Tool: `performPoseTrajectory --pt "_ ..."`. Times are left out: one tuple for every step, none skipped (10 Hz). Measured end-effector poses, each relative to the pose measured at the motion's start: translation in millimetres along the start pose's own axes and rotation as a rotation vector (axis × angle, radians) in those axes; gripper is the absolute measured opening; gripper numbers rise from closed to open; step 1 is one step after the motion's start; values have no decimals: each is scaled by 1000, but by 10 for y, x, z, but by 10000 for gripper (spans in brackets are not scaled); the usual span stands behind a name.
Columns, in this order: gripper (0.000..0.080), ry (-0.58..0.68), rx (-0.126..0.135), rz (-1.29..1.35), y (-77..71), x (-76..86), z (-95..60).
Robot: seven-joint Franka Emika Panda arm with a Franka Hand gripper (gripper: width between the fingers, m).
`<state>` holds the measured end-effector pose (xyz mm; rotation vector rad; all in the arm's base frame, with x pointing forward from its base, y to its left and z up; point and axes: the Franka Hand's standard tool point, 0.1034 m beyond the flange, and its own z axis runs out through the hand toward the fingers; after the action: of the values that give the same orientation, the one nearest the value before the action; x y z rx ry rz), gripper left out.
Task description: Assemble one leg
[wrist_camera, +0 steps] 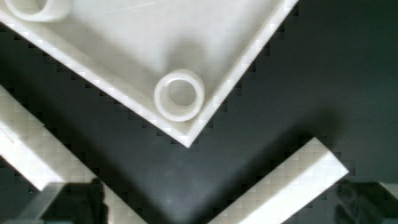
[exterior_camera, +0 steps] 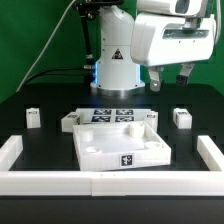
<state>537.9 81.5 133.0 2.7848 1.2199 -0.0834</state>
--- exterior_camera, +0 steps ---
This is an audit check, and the black cable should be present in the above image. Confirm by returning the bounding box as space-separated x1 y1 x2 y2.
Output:
23 67 87 86

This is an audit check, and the white U-shaped fence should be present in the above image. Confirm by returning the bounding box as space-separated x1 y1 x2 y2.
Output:
0 135 224 196

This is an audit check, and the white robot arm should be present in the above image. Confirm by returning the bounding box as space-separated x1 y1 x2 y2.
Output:
91 0 222 97

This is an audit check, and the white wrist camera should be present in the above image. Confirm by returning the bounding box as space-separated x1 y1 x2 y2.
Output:
137 0 202 16

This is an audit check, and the black camera stand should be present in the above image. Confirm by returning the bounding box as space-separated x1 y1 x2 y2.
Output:
72 0 124 84

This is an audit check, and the white marker base plate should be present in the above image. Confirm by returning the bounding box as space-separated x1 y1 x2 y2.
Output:
77 108 152 123

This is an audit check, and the white cable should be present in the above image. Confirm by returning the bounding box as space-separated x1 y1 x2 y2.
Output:
15 0 78 93

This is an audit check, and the white square tabletop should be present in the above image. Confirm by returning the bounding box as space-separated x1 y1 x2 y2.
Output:
73 121 171 171

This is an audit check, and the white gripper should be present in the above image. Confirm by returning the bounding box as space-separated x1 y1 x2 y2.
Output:
131 13 216 92

